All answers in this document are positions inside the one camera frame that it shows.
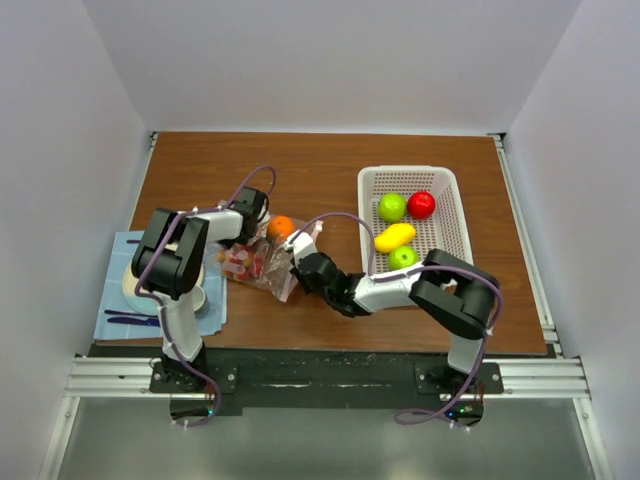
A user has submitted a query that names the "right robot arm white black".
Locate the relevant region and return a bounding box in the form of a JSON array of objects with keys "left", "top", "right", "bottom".
[{"left": 288, "top": 246, "right": 504, "bottom": 393}]

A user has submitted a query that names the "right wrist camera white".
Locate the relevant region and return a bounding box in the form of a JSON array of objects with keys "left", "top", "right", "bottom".
[{"left": 283, "top": 230, "right": 317, "bottom": 266}]

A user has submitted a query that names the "orange fake orange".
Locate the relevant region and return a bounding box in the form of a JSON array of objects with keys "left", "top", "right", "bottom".
[{"left": 266, "top": 215, "right": 296, "bottom": 242}]

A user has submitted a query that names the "red fake cherry bunch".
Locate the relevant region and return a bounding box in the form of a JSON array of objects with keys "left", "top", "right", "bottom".
[{"left": 216, "top": 245, "right": 266, "bottom": 282}]

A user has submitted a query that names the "clear zip top bag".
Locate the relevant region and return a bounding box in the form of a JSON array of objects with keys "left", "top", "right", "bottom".
[{"left": 204, "top": 215, "right": 306, "bottom": 302}]

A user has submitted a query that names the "green fake apple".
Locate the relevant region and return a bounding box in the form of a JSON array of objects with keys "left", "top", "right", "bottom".
[{"left": 378, "top": 192, "right": 406, "bottom": 223}]

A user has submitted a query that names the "white ceramic cup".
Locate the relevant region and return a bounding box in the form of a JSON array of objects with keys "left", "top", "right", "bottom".
[{"left": 192, "top": 286, "right": 207, "bottom": 312}]

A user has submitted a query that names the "yellow fake lemon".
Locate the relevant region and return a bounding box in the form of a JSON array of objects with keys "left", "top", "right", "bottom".
[{"left": 374, "top": 223, "right": 416, "bottom": 253}]

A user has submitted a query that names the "blue checkered cloth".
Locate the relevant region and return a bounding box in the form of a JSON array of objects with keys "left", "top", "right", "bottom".
[{"left": 94, "top": 231, "right": 227, "bottom": 340}]

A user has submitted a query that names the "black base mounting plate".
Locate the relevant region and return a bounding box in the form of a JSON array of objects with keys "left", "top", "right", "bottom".
[{"left": 149, "top": 347, "right": 501, "bottom": 419}]

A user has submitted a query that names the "blue handled utensil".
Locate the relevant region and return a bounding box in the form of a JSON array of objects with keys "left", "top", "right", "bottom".
[{"left": 103, "top": 310, "right": 160, "bottom": 327}]

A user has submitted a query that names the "red fake apple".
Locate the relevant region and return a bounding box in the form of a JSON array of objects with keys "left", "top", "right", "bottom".
[{"left": 407, "top": 191, "right": 437, "bottom": 220}]

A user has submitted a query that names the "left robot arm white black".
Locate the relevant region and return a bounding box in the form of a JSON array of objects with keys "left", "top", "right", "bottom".
[{"left": 131, "top": 187, "right": 269, "bottom": 392}]

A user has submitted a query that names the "white plastic basket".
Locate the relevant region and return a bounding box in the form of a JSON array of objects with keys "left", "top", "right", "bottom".
[{"left": 357, "top": 165, "right": 474, "bottom": 274}]

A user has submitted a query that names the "beige ceramic plate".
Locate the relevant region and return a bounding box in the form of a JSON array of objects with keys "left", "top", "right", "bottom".
[{"left": 122, "top": 263, "right": 204, "bottom": 316}]

